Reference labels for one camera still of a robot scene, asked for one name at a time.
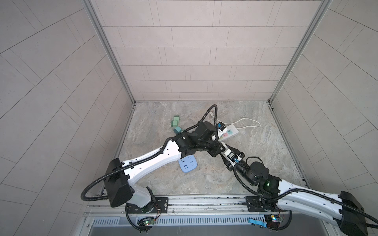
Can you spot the circuit board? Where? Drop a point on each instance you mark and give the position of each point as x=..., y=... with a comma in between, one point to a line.
x=273, y=221
x=146, y=222

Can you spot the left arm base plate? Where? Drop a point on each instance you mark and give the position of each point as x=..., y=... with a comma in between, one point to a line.
x=160, y=206

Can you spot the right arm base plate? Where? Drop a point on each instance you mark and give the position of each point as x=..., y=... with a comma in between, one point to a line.
x=255, y=204

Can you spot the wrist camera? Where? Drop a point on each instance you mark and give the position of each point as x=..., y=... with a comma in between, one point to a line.
x=221, y=130
x=232, y=155

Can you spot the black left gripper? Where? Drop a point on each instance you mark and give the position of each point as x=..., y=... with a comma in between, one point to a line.
x=215, y=151

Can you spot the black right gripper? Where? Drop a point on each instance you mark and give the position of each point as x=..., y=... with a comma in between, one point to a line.
x=227, y=164

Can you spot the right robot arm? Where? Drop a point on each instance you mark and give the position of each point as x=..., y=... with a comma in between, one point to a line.
x=342, y=210

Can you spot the aluminium rail frame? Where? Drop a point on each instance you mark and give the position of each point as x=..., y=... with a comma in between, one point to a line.
x=183, y=210

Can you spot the blue round power cube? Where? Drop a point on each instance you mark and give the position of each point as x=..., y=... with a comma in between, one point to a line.
x=188, y=163

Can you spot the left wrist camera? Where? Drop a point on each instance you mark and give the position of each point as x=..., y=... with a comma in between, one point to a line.
x=221, y=130

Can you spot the blue tape tag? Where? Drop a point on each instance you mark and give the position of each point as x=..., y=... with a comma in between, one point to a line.
x=257, y=222

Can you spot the teal charger cube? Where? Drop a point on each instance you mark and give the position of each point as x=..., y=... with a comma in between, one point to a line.
x=178, y=130

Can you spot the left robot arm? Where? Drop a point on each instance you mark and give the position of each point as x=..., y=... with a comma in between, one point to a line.
x=119, y=186

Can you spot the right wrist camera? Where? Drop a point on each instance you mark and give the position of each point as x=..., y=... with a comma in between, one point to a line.
x=232, y=155

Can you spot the right circuit board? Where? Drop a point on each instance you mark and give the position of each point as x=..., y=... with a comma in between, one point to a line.
x=273, y=221

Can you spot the left circuit board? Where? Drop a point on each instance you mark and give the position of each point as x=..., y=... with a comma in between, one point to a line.
x=146, y=222

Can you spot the white multicolour power strip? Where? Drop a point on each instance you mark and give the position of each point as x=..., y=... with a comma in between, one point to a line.
x=231, y=131

